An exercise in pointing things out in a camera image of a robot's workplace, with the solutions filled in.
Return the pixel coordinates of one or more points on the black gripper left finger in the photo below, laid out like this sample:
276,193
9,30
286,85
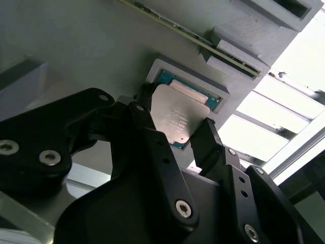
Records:
38,132

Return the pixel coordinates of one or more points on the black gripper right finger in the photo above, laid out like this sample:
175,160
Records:
208,147

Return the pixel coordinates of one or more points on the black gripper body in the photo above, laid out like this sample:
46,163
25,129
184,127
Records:
114,216

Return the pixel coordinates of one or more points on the silver CPU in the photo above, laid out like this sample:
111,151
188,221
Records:
177,114

